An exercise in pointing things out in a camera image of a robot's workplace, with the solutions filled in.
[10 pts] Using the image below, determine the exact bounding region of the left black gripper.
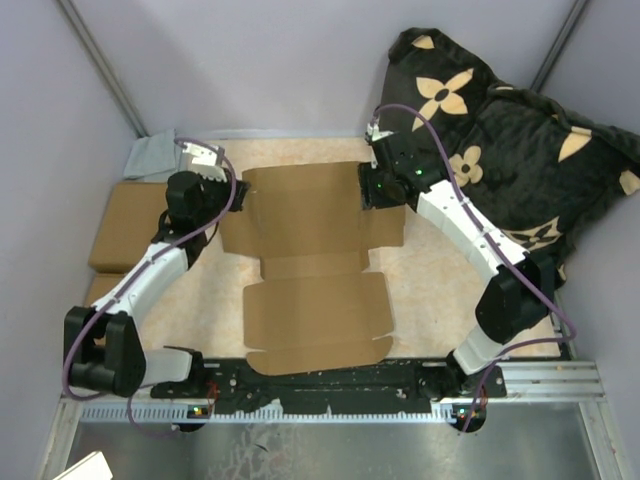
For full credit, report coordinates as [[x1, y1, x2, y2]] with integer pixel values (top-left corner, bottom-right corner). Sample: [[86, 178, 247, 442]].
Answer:
[[194, 167, 250, 228]]

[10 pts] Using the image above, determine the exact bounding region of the brown cardboard box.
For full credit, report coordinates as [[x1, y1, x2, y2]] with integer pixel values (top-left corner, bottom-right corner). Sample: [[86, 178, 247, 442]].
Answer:
[[221, 162, 405, 376]]

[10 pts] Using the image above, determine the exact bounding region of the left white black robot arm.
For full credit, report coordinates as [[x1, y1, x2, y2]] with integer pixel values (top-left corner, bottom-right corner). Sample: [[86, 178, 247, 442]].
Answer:
[[62, 166, 249, 401]]

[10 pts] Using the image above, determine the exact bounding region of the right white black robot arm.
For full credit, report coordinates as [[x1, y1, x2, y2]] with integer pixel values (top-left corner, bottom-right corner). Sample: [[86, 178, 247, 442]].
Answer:
[[358, 129, 554, 398]]

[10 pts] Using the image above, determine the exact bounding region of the upper folded cardboard box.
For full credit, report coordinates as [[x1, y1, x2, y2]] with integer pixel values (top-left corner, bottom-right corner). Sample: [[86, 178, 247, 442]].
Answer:
[[88, 181, 167, 274]]

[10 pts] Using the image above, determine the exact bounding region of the folded cardboard box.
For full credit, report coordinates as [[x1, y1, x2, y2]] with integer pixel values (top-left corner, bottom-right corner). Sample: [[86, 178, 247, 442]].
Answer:
[[83, 273, 126, 310], [88, 181, 167, 274]]

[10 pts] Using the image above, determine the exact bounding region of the lower folded cardboard box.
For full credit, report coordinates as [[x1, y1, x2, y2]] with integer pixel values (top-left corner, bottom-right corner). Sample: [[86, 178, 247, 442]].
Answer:
[[83, 273, 126, 310]]

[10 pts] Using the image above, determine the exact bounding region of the grey folded cloth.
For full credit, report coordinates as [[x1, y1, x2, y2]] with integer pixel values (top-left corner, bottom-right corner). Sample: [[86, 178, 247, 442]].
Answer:
[[123, 129, 185, 183]]

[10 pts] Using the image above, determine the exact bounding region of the black floral plush cushion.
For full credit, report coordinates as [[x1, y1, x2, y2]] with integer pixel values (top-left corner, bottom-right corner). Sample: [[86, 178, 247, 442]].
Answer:
[[379, 28, 639, 284]]

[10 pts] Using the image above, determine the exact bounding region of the white object at bottom corner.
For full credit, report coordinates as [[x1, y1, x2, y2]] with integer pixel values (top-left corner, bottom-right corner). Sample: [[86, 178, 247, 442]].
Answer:
[[54, 451, 113, 480]]

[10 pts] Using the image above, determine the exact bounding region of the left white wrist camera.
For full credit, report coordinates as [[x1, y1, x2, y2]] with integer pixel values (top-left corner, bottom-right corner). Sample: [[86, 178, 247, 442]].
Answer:
[[181, 142, 227, 183]]

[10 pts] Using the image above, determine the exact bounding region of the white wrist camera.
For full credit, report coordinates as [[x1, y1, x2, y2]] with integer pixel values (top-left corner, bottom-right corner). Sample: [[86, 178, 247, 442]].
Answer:
[[365, 121, 394, 145], [181, 142, 227, 183]]

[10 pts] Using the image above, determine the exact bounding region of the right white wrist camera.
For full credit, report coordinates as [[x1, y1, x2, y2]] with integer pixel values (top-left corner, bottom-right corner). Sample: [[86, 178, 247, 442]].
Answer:
[[365, 121, 394, 145]]

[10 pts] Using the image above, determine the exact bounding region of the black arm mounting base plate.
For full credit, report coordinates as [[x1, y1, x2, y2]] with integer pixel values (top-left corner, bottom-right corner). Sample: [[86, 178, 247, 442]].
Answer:
[[151, 357, 506, 415]]

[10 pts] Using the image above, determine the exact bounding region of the aluminium frame rail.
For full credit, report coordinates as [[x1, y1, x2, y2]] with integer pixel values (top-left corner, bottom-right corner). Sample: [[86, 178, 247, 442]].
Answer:
[[57, 359, 605, 432]]

